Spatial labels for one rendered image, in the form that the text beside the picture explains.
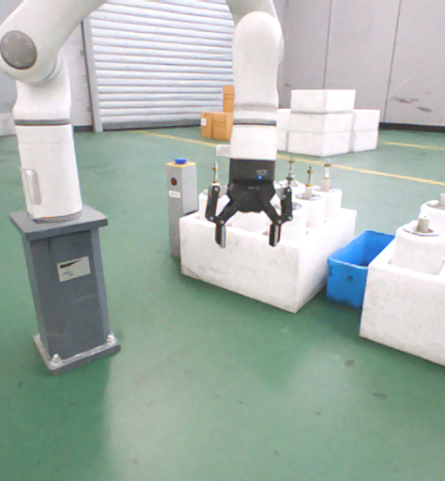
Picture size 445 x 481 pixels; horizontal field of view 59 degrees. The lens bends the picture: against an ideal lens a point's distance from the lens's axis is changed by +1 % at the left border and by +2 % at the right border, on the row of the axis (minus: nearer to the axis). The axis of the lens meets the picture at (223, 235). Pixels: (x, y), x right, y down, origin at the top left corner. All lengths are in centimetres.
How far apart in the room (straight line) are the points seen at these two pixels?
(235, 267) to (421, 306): 46
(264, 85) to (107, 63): 551
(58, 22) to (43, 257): 39
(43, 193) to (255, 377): 53
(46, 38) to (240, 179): 37
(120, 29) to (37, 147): 550
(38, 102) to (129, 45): 548
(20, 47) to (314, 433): 77
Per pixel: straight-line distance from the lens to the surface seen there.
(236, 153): 62
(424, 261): 90
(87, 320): 86
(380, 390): 85
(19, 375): 92
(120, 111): 613
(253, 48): 62
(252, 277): 105
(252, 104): 62
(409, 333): 94
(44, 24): 74
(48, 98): 80
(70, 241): 79
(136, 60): 626
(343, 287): 107
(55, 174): 77
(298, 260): 96
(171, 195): 128
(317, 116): 359
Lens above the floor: 53
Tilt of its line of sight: 20 degrees down
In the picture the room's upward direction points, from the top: straight up
